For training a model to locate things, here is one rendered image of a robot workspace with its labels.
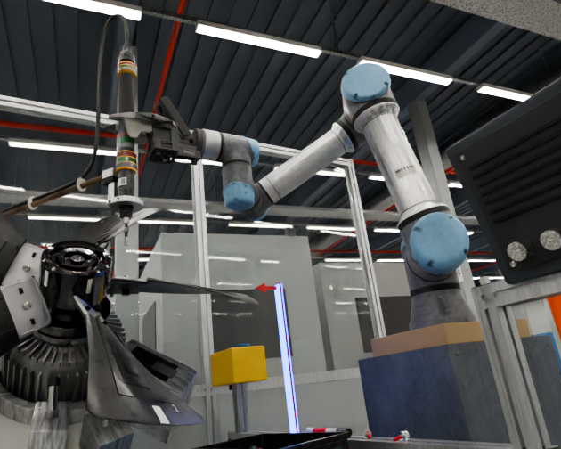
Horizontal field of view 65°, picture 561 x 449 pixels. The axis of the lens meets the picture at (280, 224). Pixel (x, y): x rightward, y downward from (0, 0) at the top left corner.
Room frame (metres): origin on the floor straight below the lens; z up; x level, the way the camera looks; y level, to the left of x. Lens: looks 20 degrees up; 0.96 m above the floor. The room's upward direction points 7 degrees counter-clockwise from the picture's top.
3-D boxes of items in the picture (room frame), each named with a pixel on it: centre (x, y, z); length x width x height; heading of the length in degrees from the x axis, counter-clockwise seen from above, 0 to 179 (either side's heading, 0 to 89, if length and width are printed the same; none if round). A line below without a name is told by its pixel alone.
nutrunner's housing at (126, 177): (0.86, 0.32, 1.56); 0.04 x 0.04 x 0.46
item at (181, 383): (0.91, 0.29, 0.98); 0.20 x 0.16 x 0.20; 32
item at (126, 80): (0.86, 0.32, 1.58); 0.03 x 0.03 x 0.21
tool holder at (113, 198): (0.86, 0.33, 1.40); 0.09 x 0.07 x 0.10; 66
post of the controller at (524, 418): (0.60, -0.26, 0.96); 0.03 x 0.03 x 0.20; 32
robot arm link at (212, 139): (0.96, 0.16, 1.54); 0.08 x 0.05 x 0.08; 32
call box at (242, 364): (1.30, 0.17, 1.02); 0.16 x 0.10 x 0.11; 32
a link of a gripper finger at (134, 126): (0.84, 0.30, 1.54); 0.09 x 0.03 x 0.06; 132
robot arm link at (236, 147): (1.00, 0.09, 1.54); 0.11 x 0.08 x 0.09; 122
